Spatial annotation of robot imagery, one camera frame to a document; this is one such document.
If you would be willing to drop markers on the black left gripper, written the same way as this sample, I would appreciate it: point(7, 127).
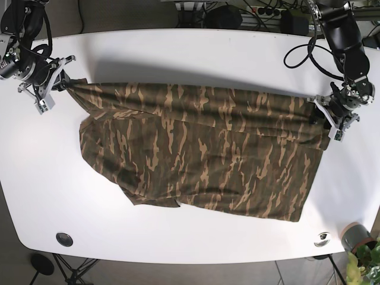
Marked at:
point(338, 107)

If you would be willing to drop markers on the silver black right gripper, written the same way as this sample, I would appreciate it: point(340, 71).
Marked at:
point(38, 77)

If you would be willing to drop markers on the camouflage T-shirt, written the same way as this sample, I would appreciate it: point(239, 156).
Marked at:
point(235, 151)

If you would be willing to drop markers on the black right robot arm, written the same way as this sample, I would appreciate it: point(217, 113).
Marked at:
point(26, 48)

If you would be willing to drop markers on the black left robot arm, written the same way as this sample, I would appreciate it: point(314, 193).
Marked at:
point(335, 20)

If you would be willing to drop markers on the silver table grommet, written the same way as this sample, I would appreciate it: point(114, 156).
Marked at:
point(322, 239)

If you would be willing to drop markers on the potted green plant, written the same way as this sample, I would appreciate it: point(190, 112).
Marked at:
point(363, 254)

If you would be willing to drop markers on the black table grommet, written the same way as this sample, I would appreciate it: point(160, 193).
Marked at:
point(64, 239)

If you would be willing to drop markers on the black tripod stand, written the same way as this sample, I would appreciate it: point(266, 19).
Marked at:
point(72, 276)

